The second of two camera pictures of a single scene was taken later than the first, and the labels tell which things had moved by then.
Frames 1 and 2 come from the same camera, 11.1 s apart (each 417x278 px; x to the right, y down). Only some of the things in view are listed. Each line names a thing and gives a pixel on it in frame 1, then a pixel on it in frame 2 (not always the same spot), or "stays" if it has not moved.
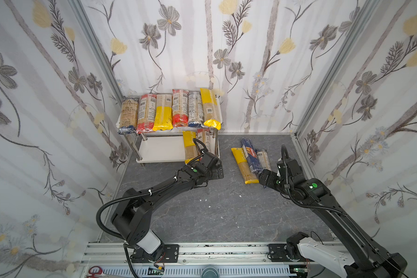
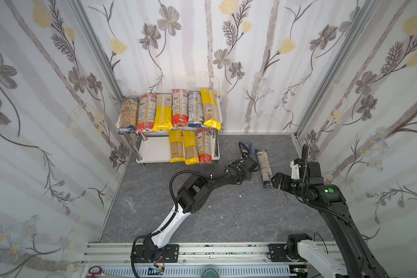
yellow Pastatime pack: [245, 171] -> [175, 136]
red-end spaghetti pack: [180, 108] stays
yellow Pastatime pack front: [190, 150] stays
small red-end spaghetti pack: [204, 136] stays
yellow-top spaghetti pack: [211, 108] stays
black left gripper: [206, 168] -> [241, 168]
